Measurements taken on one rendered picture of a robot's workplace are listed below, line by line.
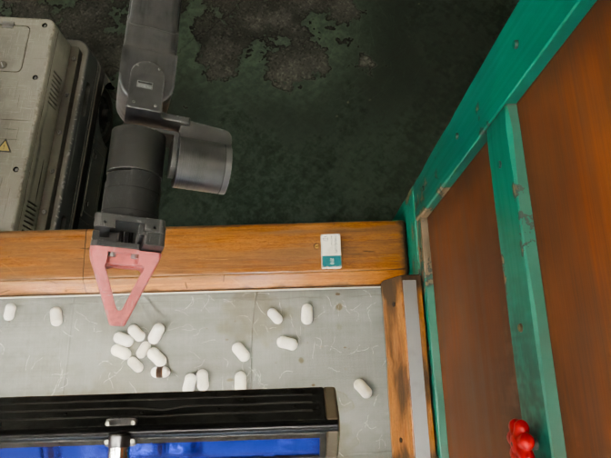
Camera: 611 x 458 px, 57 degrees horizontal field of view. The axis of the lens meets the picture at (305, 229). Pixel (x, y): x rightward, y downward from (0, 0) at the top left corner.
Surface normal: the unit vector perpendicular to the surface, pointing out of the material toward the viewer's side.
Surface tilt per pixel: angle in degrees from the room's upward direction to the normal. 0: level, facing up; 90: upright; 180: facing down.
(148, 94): 20
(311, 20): 0
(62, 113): 0
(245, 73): 0
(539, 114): 90
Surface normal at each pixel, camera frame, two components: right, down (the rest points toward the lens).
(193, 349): 0.00, -0.25
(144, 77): 0.35, -0.23
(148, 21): 0.30, -0.44
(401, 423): -0.91, -0.08
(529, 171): -1.00, 0.03
